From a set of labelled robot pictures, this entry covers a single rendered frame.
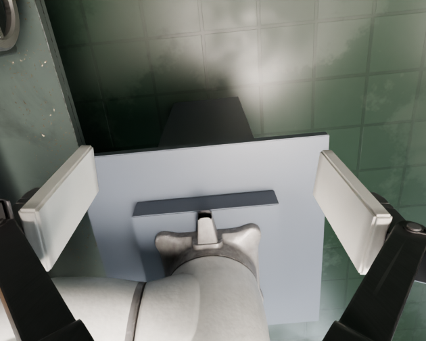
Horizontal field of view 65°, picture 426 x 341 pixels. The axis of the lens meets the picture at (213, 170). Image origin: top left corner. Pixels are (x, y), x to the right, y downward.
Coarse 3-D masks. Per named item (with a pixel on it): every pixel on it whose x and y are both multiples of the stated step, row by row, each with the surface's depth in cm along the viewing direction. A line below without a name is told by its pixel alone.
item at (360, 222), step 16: (320, 160) 19; (336, 160) 18; (320, 176) 19; (336, 176) 17; (352, 176) 16; (320, 192) 19; (336, 192) 17; (352, 192) 15; (368, 192) 15; (336, 208) 17; (352, 208) 15; (368, 208) 14; (384, 208) 13; (336, 224) 17; (352, 224) 15; (368, 224) 13; (384, 224) 13; (352, 240) 15; (368, 240) 14; (384, 240) 13; (352, 256) 15; (368, 256) 14
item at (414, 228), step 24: (408, 240) 12; (384, 264) 11; (408, 264) 11; (360, 288) 10; (384, 288) 10; (408, 288) 10; (360, 312) 9; (384, 312) 9; (336, 336) 8; (360, 336) 8; (384, 336) 8
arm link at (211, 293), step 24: (192, 264) 52; (216, 264) 51; (240, 264) 53; (144, 288) 46; (168, 288) 46; (192, 288) 46; (216, 288) 46; (240, 288) 47; (144, 312) 42; (168, 312) 42; (192, 312) 42; (216, 312) 42; (240, 312) 44; (264, 312) 49; (144, 336) 40; (168, 336) 40; (192, 336) 40; (216, 336) 39; (240, 336) 40; (264, 336) 44
